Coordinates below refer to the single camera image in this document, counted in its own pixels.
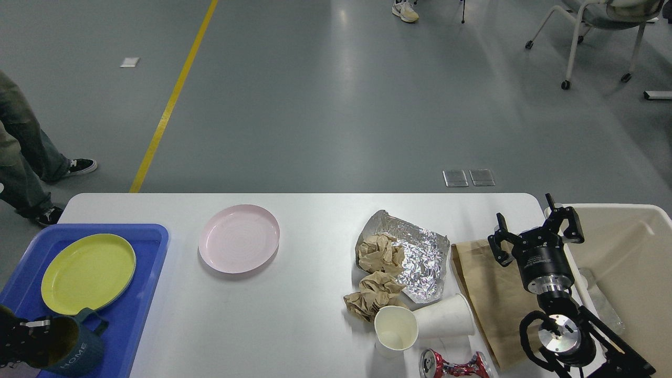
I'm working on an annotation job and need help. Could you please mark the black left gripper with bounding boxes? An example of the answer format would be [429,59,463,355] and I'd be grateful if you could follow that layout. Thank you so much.
[1,306,52,368]

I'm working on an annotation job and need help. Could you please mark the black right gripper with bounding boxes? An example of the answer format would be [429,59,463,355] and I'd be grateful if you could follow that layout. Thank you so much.
[487,193,585,294]

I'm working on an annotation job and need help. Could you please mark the dark teal mug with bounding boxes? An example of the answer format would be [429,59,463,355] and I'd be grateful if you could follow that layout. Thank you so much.
[24,307,109,377]

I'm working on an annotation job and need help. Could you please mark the pink plate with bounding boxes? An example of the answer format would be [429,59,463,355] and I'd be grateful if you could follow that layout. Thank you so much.
[198,204,280,274]

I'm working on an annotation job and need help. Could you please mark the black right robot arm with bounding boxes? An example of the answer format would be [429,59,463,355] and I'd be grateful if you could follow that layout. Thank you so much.
[487,194,656,377]

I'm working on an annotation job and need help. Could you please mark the blue plastic tray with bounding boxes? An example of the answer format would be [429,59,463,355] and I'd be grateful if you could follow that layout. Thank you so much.
[1,224,170,377]

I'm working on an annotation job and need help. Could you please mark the brown paper bag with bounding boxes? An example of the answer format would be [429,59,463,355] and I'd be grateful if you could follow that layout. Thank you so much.
[451,239,539,371]

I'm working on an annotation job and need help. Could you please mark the yellow-green plate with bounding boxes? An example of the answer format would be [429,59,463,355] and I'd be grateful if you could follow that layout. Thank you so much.
[40,234,137,315]

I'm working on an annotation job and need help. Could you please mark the beige plastic bin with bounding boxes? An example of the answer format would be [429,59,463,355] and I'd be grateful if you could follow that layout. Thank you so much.
[568,203,671,377]

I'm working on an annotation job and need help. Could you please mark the right metal floor socket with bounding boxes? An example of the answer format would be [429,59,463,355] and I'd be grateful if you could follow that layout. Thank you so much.
[469,169,496,187]

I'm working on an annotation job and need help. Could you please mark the metal floor socket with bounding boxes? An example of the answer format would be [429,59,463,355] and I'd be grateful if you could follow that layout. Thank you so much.
[469,169,496,187]
[442,170,469,187]

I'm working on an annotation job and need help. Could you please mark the clear plastic bottle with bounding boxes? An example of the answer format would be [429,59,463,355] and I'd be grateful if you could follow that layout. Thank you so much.
[579,268,626,335]

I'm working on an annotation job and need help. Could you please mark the left metal floor socket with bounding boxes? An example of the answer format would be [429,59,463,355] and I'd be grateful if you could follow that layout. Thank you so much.
[442,170,469,187]

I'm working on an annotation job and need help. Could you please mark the lying white paper cup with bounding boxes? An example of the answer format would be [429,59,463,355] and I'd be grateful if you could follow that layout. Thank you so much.
[413,294,476,339]

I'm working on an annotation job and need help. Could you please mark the crumpled aluminium foil sheet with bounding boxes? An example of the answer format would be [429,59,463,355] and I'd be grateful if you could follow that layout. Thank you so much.
[355,210,450,304]

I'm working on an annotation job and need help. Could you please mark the crushed red soda can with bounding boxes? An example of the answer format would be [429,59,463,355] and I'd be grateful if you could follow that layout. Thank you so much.
[418,349,492,377]

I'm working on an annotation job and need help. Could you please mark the crumpled brown paper upper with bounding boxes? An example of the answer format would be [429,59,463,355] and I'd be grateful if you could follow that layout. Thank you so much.
[355,234,405,277]

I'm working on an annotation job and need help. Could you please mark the crumpled brown paper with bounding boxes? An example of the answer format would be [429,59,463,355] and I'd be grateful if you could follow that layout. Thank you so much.
[355,234,405,277]
[343,272,409,323]

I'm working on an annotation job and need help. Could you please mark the upright white paper cup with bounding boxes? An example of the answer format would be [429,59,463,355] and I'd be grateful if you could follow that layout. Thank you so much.
[374,306,418,359]

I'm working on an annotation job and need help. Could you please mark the person in green trousers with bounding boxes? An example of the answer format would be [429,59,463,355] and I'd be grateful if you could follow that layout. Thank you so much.
[1,72,98,227]

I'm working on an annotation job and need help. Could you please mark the crumpled brown paper lower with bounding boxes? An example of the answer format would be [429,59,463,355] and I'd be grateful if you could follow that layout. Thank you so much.
[343,272,409,323]

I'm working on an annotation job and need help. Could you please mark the white metal bar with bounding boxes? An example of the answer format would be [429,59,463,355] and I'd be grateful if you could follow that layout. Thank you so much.
[643,90,672,101]

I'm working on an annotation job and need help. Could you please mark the person in white sneakers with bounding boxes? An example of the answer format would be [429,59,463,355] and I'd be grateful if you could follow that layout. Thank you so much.
[392,1,418,24]

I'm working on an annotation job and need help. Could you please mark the white frame chair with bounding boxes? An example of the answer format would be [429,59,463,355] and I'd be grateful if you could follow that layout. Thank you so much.
[525,1,665,90]

